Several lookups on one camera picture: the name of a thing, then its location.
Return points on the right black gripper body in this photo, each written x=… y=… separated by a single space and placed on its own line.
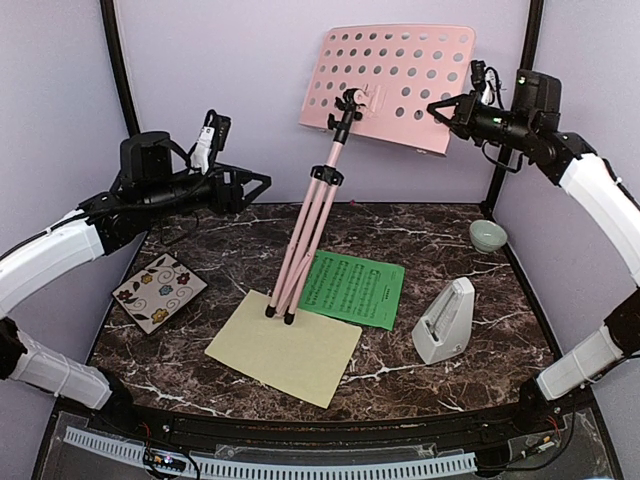
x=471 y=121

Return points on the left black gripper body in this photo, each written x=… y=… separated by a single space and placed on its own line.
x=219 y=201

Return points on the pink perforated music stand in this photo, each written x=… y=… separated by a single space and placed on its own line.
x=374 y=81

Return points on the green sheet music page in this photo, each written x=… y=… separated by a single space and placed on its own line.
x=353 y=289

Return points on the yellow paper sheet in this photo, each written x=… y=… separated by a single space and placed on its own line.
x=306 y=359

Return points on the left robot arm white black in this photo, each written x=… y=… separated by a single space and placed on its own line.
x=157 y=178

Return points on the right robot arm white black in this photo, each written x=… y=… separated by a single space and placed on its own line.
x=530 y=127

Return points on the pale green ceramic bowl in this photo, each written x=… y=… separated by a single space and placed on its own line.
x=487 y=236

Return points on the floral square tile coaster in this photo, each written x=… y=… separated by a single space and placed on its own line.
x=153 y=295

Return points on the white metronome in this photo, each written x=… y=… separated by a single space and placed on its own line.
x=444 y=329

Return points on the small circuit board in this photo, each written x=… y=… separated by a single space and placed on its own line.
x=163 y=462

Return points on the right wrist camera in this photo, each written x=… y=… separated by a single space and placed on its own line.
x=486 y=83

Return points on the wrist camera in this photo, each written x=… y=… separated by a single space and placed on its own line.
x=210 y=142
x=486 y=83

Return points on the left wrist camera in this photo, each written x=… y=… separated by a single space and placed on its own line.
x=210 y=142

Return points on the left black frame post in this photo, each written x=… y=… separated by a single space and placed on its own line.
x=118 y=66

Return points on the black front rail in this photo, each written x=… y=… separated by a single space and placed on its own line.
x=200 y=431

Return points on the grey slotted cable duct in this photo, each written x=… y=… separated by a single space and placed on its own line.
x=202 y=467

